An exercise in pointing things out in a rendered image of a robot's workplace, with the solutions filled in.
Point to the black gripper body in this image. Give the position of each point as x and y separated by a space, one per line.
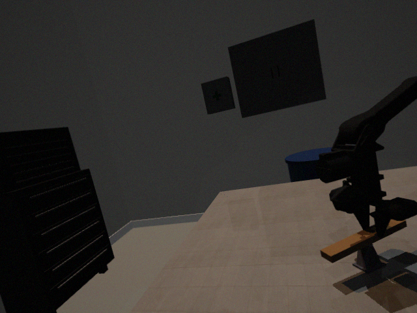
398 209

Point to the orange bar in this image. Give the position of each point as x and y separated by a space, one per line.
358 241

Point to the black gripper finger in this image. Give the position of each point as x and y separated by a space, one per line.
363 216
381 223

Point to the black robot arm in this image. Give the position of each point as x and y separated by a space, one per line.
362 131

